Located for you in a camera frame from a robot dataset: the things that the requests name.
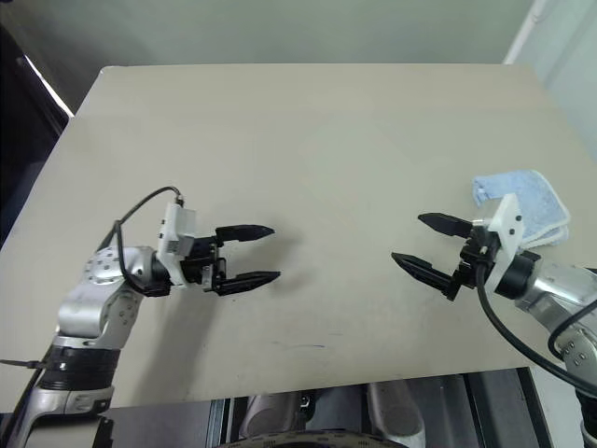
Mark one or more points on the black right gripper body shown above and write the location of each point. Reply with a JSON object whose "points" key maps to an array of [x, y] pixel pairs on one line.
{"points": [[471, 254]]}

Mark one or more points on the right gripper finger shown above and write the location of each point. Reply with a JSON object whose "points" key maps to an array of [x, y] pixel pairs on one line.
{"points": [[448, 224], [429, 274]]}

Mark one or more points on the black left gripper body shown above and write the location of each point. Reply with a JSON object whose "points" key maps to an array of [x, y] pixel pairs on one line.
{"points": [[198, 261]]}

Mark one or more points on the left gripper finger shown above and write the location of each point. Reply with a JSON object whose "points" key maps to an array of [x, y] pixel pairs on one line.
{"points": [[247, 282], [242, 233]]}

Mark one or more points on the light blue towel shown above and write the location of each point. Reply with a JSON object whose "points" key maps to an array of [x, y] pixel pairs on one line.
{"points": [[531, 196]]}

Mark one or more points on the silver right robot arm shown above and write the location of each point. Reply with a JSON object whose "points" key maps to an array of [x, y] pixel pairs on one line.
{"points": [[559, 289]]}

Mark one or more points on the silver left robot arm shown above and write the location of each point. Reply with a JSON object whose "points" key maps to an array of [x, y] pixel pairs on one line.
{"points": [[88, 312]]}

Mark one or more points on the dark dotted round disc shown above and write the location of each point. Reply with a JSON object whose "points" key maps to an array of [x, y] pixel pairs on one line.
{"points": [[317, 441]]}

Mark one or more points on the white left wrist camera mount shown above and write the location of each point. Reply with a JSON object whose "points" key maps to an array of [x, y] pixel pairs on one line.
{"points": [[175, 228]]}

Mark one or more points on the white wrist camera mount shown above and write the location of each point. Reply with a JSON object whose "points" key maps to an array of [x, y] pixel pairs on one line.
{"points": [[175, 228], [508, 224]]}

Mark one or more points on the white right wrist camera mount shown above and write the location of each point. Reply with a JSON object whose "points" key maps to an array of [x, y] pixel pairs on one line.
{"points": [[508, 224]]}

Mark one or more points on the aluminium table frame rail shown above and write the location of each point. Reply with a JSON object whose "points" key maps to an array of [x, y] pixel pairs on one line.
{"points": [[503, 410], [219, 424]]}

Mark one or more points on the white wall pipe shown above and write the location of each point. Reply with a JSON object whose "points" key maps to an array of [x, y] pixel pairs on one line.
{"points": [[524, 30]]}

